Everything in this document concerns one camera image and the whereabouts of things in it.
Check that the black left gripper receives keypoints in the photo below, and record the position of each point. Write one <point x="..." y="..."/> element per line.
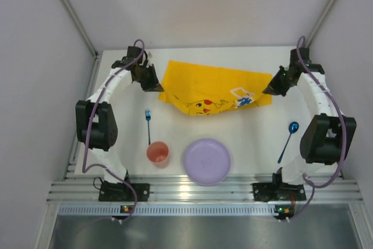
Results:
<point x="146" y="77"/>

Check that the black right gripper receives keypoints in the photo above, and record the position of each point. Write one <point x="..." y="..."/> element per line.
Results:
<point x="280" y="83"/>

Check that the blue metal fork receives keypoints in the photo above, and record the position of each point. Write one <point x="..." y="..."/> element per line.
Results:
<point x="148" y="118"/>

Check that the blue metal spoon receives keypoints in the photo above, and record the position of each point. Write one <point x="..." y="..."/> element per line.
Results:
<point x="292" y="128"/>

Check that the yellow pikachu placemat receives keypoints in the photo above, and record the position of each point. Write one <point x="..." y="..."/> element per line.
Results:
<point x="199" y="90"/>

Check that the pink plastic cup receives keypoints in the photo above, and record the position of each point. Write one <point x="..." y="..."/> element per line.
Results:
<point x="158" y="154"/>

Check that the purple plastic plate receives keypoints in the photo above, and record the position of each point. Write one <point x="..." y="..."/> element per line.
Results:
<point x="206" y="161"/>

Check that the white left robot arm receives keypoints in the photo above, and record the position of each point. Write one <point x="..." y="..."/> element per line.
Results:
<point x="96" y="125"/>

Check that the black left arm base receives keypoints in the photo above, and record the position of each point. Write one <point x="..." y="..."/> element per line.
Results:
<point x="119" y="192"/>

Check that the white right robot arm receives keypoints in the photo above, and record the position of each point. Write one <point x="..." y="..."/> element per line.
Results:
<point x="327" y="139"/>

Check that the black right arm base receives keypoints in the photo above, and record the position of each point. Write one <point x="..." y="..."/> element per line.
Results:
<point x="266" y="192"/>

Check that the aluminium rail frame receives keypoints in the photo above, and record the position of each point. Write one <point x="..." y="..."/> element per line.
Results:
<point x="254" y="137"/>

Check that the perforated white cable duct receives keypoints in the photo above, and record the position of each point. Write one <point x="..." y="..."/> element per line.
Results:
<point x="175" y="210"/>

